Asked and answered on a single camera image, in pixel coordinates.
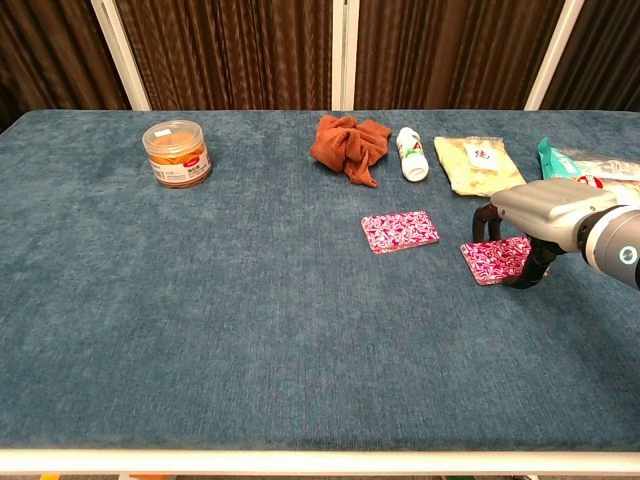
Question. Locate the white table edge bar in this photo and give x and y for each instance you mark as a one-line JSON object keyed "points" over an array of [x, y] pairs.
{"points": [[300, 461]]}

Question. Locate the rust orange crumpled cloth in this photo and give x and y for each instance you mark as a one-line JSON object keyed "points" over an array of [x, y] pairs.
{"points": [[345, 142]]}

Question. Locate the white frame post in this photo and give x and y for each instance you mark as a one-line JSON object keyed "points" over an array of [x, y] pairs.
{"points": [[345, 55], [554, 55], [120, 55]]}

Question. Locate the small white plastic bottle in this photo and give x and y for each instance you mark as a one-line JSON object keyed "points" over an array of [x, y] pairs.
{"points": [[412, 156]]}

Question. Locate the pink patterned tissue pack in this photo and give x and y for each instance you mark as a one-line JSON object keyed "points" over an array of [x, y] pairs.
{"points": [[492, 261]]}

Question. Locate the yellow snack bag white label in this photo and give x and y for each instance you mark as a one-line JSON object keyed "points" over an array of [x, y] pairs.
{"points": [[472, 172]]}

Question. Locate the clear jar with orange snacks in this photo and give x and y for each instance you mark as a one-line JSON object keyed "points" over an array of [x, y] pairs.
{"points": [[177, 155]]}

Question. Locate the right silver and black robot hand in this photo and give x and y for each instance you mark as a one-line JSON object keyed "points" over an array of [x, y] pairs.
{"points": [[545, 210]]}

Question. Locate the brown pleated curtain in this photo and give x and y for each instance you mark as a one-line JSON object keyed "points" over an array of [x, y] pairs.
{"points": [[225, 50]]}

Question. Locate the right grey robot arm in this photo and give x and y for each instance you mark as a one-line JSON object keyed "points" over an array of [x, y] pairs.
{"points": [[617, 240]]}

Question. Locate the green and clear snack package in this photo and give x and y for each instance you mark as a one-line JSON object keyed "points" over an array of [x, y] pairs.
{"points": [[557, 162]]}

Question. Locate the blue fabric table cover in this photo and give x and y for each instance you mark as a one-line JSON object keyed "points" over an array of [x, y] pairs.
{"points": [[250, 325]]}

